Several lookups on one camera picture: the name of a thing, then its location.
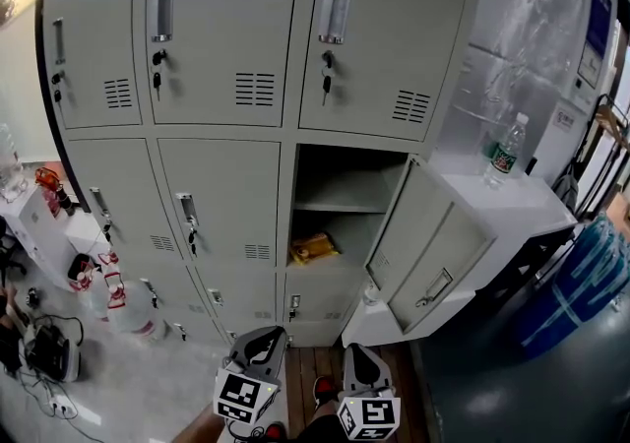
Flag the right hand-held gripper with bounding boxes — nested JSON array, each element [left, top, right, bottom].
[[337, 343, 402, 441]]

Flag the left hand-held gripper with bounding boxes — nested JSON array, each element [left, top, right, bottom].
[[213, 326, 288, 425]]

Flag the yellow snack packet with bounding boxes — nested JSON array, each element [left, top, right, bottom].
[[288, 232, 341, 265]]

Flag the grey metal locker cabinet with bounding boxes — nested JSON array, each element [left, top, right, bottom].
[[36, 0, 496, 348]]

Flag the person's left forearm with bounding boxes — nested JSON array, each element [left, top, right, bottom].
[[171, 404, 230, 443]]

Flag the person's right shoe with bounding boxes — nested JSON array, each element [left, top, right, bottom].
[[313, 375, 340, 408]]

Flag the brown wooden plank platform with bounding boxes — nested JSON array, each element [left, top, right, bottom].
[[283, 345, 427, 443]]

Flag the low white box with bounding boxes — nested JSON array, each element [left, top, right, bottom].
[[342, 283, 476, 348]]

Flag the person's right leg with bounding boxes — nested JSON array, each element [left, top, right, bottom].
[[297, 401, 346, 443]]

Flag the black red container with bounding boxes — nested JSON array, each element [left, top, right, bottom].
[[68, 253, 97, 285]]

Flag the white power strip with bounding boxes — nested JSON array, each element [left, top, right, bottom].
[[47, 398, 76, 418]]

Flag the black bag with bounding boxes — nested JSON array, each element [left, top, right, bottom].
[[23, 324, 83, 384]]

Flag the large white box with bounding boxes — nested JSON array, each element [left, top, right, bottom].
[[432, 169, 547, 294]]

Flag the blue plastic wrapped bundle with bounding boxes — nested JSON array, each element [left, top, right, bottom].
[[520, 213, 630, 359]]

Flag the black bottle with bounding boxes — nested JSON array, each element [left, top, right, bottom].
[[56, 184, 76, 217]]

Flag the clear water bottle green label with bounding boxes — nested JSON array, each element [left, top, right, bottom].
[[482, 111, 531, 191]]

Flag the black office chair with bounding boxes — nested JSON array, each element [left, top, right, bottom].
[[0, 217, 29, 280]]

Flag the grey backpack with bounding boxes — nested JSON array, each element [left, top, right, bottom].
[[553, 169, 582, 212]]

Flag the orange red bag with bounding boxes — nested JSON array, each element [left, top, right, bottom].
[[34, 166, 63, 192]]

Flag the brown cardboard box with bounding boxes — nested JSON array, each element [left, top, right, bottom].
[[605, 192, 630, 226]]

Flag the large clear water barrel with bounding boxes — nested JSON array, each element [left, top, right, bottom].
[[0, 123, 27, 204]]

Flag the black metal rack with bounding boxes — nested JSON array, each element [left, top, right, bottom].
[[573, 92, 630, 221]]

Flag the silver foil insulation sheet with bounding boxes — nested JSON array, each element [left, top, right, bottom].
[[435, 0, 588, 179]]

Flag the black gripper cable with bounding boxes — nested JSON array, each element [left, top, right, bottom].
[[224, 418, 270, 443]]

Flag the clear water jug red handle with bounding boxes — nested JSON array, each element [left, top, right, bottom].
[[78, 266, 112, 322], [105, 278, 158, 339], [97, 251, 122, 280]]

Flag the locker door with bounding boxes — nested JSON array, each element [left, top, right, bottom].
[[363, 155, 496, 334]]

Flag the white desk black frame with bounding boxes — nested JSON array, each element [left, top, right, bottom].
[[521, 177, 578, 299]]

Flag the black window frame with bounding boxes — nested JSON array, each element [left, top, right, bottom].
[[32, 0, 93, 214]]

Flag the small white wall sign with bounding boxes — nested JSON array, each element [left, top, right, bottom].
[[552, 107, 578, 136]]

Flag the white wall control panel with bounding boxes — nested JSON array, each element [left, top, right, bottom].
[[575, 44, 609, 102]]

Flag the blue wall poster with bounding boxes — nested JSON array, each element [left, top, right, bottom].
[[585, 0, 613, 58]]

